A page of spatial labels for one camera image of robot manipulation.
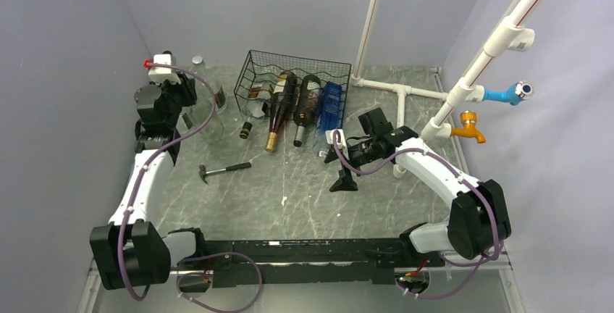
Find dark wine bottle gold cap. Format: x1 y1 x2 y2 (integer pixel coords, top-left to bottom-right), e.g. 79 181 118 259
265 71 298 153

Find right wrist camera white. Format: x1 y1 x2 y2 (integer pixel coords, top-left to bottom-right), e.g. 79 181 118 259
325 128 348 151

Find lower bottle silver cap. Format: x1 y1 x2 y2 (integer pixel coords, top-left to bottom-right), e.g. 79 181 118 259
293 74 322 148

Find clear bottle dark neck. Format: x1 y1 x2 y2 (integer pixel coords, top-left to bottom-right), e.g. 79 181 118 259
180 108 194 133

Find orange faucet tap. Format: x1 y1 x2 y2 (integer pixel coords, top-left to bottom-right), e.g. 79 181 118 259
450 111 487 144

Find blue tinted clear bottle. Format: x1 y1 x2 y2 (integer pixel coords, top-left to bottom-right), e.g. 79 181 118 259
187 96 224 141

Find black wire wine rack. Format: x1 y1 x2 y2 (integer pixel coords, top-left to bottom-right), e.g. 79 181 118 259
234 50 352 128

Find bottle black gold cap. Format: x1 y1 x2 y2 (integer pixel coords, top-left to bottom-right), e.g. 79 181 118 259
239 82 274 139

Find white pvc pipe frame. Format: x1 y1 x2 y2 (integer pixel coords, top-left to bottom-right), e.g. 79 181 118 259
350 0 576 151

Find blue faucet tap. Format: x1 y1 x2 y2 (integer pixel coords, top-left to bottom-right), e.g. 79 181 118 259
482 80 534 106

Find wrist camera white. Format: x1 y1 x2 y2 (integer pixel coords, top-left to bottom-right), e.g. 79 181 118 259
325 128 348 151
143 51 182 85

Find blue square dash bottle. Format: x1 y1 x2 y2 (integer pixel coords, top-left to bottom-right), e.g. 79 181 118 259
314 83 342 151

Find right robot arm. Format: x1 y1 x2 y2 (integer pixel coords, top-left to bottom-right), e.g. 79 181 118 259
325 108 511 266

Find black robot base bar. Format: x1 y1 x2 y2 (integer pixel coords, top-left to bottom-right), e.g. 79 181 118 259
174 238 444 288

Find clear bottle silver cap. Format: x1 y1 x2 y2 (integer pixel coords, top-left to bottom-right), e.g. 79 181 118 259
191 55 227 114

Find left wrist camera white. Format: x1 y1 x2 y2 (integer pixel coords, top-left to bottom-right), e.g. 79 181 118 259
143 51 182 85

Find small black hammer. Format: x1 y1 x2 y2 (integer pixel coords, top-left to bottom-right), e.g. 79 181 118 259
198 162 252 184

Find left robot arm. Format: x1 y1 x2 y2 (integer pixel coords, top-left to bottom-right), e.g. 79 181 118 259
89 75 209 290

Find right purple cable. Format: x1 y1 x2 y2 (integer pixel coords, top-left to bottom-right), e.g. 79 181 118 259
332 130 502 301

